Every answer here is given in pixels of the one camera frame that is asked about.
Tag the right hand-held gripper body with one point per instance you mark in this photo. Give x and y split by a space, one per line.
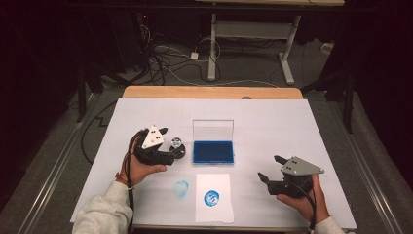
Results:
302 167

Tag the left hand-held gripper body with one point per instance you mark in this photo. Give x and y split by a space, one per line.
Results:
152 138

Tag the round stamp with clear knob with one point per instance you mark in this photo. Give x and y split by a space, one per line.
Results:
177 142

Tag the person's left hand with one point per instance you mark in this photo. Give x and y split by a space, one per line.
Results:
139 172

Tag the person's right hand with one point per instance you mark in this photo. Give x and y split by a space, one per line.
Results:
308 204

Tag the white board table cover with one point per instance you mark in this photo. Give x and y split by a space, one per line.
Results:
259 130

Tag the white paper sheet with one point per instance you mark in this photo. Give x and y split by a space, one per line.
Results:
214 185

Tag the wooden table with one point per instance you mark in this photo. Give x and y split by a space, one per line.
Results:
211 92

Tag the black stand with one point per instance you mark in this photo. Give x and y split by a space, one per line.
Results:
348 104
81 97

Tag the white power adapter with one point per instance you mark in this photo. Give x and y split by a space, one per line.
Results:
194 56

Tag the grey power strip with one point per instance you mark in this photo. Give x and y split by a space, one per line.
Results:
161 49

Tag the white-framed desk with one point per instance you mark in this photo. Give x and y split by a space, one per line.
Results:
212 48

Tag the white box on floor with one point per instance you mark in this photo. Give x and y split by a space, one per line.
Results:
326 48

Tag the metal floor rail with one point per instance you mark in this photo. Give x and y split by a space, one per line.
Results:
55 169
370 182

